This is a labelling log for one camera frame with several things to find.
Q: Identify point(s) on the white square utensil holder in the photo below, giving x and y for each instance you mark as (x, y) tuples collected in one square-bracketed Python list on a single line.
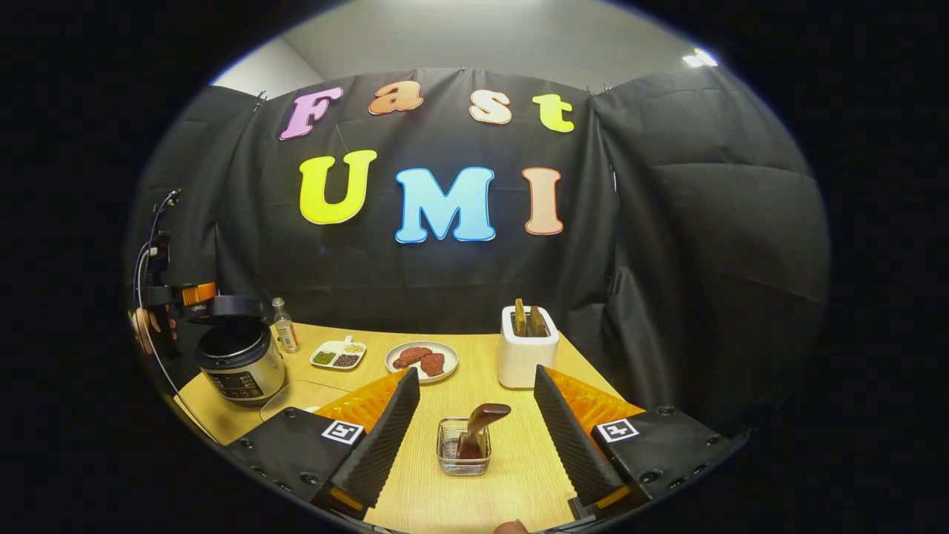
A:
[(526, 363)]

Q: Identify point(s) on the white divided bean dish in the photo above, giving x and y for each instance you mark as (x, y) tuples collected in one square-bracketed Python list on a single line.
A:
[(337, 354)]

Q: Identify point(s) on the black backdrop cloth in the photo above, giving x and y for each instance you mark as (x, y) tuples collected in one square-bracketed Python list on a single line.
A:
[(704, 259)]

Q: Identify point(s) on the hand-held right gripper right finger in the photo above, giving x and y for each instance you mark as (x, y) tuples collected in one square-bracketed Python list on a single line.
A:
[(571, 449)]

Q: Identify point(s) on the brown wooden spoon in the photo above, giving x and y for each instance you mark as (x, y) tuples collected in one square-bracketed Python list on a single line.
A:
[(478, 426)]

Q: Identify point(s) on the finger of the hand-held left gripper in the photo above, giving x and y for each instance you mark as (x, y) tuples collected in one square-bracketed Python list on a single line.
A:
[(196, 294)]

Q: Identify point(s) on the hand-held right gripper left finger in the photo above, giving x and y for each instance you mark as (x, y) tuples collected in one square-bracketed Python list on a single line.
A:
[(382, 449)]

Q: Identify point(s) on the grey rice cooker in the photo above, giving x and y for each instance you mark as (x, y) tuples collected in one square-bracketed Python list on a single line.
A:
[(241, 363)]

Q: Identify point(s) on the small ceiling light panel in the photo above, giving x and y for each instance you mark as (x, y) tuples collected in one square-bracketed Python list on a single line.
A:
[(699, 58)]

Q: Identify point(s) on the red meat slice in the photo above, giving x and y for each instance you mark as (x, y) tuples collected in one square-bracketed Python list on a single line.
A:
[(411, 357), (433, 365)]

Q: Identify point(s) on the clear plastic tray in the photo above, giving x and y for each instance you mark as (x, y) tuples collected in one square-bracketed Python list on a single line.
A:
[(296, 397)]

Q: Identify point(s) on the small clear glass bottle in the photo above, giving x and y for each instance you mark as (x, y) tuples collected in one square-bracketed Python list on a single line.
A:
[(285, 330)]

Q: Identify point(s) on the round white plate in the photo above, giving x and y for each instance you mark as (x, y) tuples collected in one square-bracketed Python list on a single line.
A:
[(445, 356)]

